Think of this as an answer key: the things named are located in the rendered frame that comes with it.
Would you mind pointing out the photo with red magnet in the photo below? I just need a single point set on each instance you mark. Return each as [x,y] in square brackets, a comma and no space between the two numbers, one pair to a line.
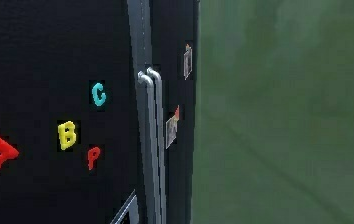
[171,129]

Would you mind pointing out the small photo magnet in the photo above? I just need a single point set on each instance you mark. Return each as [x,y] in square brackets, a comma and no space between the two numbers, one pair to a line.
[187,61]

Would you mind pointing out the teal letter magnet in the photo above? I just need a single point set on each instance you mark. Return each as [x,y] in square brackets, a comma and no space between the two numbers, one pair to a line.
[98,94]

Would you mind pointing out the small red letter magnet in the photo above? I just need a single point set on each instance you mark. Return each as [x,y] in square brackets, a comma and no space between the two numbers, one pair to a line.
[93,156]

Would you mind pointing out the yellow letter magnet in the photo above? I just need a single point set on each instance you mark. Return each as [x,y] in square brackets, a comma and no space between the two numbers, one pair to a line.
[67,135]

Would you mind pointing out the black fridge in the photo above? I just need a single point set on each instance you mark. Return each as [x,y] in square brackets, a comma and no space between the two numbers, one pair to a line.
[51,50]

